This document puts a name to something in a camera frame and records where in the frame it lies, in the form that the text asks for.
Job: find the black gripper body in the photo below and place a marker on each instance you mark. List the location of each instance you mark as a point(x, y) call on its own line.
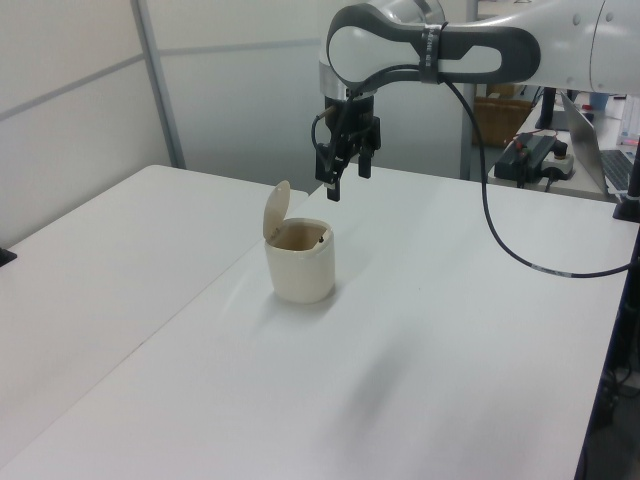
point(360, 125)

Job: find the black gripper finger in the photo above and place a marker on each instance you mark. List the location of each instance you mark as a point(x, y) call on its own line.
point(365, 165)
point(333, 192)

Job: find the white trash can lid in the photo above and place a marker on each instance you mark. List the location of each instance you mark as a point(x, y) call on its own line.
point(276, 210)

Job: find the small white trash can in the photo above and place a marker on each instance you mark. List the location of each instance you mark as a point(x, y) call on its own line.
point(300, 275)

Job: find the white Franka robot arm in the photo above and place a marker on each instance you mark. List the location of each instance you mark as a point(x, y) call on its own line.
point(360, 45)

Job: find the woven brown basket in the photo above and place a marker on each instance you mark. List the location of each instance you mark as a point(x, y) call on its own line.
point(500, 120)

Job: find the black power supply box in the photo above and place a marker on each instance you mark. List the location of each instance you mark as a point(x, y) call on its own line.
point(520, 160)

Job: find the black monitor stand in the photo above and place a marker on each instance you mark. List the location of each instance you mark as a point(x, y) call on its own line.
point(549, 110)

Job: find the grey emergency stop button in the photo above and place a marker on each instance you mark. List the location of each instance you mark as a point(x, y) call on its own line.
point(560, 162)

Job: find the silver laptop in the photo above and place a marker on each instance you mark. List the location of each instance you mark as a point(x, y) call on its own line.
point(582, 140)

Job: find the blue cup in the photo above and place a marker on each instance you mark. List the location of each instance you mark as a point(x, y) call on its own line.
point(598, 102)

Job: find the small black table clamp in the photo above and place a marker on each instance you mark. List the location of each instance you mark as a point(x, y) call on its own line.
point(6, 256)

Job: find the grey partition post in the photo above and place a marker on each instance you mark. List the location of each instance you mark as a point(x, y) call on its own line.
point(160, 85)

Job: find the dark vertical frame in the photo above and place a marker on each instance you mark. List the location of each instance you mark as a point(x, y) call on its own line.
point(620, 350)

